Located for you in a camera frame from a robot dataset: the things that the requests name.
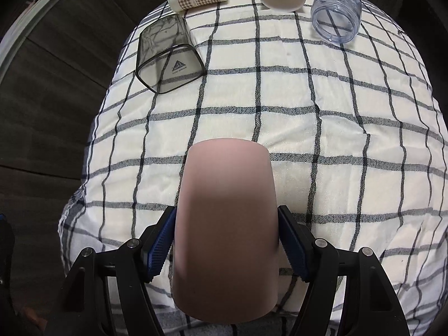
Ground pink cup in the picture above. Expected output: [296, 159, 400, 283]
[172, 139, 279, 324]

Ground smoky square transparent cup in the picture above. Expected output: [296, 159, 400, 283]
[135, 15, 206, 94]

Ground checkered white cloth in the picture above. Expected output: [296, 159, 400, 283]
[59, 0, 447, 335]

